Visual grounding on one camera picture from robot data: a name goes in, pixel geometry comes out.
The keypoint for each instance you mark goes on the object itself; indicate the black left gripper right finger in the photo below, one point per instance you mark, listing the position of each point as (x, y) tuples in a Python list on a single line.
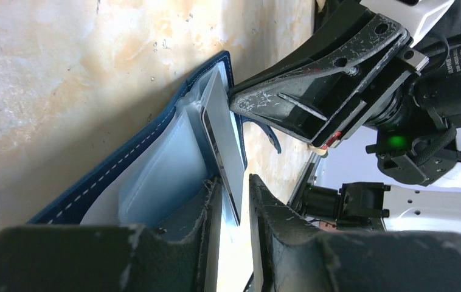
[(290, 254)]

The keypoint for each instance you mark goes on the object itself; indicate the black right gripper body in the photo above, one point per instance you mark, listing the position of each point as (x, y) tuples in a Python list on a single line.
[(416, 141)]

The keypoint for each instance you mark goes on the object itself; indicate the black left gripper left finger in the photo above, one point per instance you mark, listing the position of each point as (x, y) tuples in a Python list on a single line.
[(181, 254)]

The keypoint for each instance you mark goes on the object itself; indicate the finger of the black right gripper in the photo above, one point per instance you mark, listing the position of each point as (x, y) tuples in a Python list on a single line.
[(334, 25), (313, 102)]

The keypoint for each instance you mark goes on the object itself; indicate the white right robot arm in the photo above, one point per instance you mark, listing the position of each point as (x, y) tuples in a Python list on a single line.
[(378, 206)]

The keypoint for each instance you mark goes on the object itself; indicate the grey card in holder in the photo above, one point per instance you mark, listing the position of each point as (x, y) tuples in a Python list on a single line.
[(221, 130)]

